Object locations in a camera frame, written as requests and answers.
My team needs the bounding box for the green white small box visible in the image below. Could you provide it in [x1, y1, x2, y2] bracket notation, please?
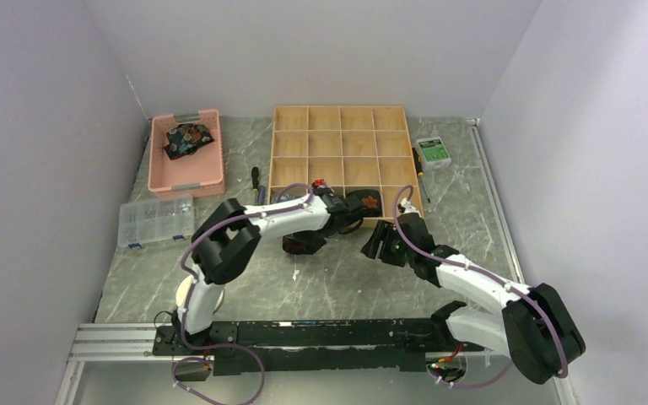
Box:
[414, 136, 451, 172]

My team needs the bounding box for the clear plastic screw box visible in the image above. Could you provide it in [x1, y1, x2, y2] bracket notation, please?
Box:
[117, 194, 195, 249]

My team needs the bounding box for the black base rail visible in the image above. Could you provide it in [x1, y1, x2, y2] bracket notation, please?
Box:
[153, 318, 482, 376]

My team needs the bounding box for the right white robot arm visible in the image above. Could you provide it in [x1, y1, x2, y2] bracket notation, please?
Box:
[360, 213, 586, 385]

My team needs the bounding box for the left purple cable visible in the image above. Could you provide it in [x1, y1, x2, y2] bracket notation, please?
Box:
[170, 182, 316, 405]

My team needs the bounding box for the blue grey rolled tie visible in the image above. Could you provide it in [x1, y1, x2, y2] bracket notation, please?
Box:
[270, 192, 308, 208]

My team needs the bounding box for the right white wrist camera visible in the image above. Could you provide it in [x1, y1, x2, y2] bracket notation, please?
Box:
[397, 198, 420, 215]

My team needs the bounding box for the thin black yellow screwdriver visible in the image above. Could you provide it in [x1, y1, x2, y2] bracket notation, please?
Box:
[412, 148, 431, 203]

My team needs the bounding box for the aluminium rail at right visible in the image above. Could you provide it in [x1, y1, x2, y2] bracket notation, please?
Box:
[466, 118, 525, 283]

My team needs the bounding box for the pink plastic basket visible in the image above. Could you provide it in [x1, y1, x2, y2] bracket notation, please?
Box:
[148, 109, 226, 197]

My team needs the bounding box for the purple cable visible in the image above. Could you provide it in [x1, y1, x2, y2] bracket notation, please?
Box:
[170, 182, 316, 405]
[392, 185, 570, 391]

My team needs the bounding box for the dark red floral tie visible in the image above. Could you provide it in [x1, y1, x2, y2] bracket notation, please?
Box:
[282, 232, 327, 255]

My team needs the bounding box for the white tape roll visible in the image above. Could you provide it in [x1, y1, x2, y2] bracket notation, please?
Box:
[175, 276, 225, 313]

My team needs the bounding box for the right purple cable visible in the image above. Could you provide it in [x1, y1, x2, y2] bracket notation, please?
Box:
[392, 185, 570, 391]

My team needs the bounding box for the wooden compartment tray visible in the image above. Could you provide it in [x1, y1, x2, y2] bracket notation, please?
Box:
[268, 105, 424, 220]

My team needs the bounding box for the blue red screwdriver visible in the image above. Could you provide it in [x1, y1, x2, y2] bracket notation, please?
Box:
[256, 185, 267, 205]

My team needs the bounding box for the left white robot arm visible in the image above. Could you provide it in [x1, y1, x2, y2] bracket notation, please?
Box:
[175, 188, 365, 354]

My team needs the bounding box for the black floral tie in basket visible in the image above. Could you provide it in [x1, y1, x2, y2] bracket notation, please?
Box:
[163, 123, 214, 160]

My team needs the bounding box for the black orange rolled tie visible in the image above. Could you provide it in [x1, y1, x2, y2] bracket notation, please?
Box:
[346, 188, 383, 218]

